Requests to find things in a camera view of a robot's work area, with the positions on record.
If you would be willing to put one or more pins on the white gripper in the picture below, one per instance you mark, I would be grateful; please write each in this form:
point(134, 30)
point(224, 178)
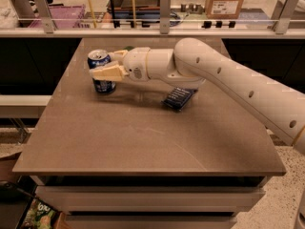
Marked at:
point(135, 63)

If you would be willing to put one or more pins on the blue pepsi can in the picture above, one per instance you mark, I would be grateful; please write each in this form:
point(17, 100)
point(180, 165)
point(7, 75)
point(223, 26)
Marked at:
point(98, 58)

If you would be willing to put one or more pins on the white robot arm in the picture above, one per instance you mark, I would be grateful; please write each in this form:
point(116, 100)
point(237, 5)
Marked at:
point(190, 63)

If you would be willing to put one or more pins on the green and yellow sponge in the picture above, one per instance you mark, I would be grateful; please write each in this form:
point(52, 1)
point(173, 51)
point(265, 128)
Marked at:
point(129, 48)

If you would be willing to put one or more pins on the purple plastic crate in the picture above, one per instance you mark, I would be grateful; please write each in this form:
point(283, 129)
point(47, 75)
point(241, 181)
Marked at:
point(62, 17)

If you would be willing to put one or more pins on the dark blue snack packet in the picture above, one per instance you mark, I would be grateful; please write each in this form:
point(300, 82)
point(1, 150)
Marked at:
point(178, 98)

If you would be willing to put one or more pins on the glass railing with metal posts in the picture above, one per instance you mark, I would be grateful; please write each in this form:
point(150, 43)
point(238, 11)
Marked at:
point(100, 20)

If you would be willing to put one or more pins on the cardboard box with label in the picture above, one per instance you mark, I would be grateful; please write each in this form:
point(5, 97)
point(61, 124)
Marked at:
point(223, 9)

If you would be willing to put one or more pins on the upper white drawer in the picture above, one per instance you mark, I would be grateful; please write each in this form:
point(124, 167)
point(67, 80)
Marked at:
point(150, 199)

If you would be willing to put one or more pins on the white drawer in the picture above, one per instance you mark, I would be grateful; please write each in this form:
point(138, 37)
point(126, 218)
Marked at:
point(149, 222)
point(150, 199)

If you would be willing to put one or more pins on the lower white drawer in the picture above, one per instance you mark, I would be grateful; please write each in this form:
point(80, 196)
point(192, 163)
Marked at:
point(149, 222)

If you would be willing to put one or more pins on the green snack bag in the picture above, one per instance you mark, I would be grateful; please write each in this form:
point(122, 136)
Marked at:
point(39, 216)

